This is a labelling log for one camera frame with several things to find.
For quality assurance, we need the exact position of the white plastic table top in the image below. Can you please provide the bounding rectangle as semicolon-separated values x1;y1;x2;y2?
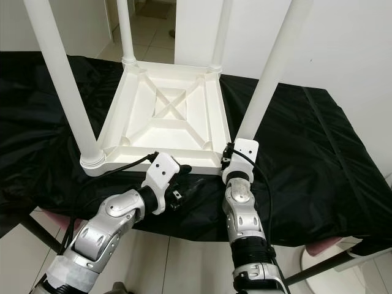
81;60;232;177

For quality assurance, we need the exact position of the white tapered plastic table leg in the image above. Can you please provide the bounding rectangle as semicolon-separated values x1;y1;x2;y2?
23;0;106;169
118;0;137;65
210;0;235;74
236;0;313;145

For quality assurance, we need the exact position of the black table cloth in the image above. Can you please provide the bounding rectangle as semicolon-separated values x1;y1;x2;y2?
0;51;392;249

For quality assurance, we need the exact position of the silver robot left leg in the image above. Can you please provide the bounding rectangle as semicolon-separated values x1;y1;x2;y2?
107;283;128;294

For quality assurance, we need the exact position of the black metal table leg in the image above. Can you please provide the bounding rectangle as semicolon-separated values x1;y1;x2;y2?
24;217;65;252

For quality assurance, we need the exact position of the white round floor base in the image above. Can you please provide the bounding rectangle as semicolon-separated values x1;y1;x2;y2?
300;242;374;294

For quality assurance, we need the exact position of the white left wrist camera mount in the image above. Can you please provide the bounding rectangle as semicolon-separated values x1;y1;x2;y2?
142;153;181;215

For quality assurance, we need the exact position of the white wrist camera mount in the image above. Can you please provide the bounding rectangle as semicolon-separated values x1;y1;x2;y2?
142;153;181;215
222;139;259;181

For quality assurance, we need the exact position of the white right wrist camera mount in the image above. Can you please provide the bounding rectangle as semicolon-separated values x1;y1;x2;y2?
222;139;259;181

